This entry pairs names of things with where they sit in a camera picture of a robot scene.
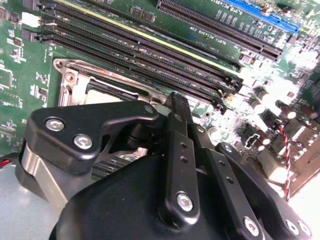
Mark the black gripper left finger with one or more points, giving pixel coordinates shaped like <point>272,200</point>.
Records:
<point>62,150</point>

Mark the metal socket cover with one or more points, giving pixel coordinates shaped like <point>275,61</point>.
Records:
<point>73,91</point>

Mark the CPU with silver top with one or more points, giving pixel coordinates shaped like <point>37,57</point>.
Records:
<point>105,97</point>

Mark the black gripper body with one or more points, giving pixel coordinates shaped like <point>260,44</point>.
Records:
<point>120,205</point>

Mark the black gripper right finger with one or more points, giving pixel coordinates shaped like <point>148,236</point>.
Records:
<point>220,170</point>

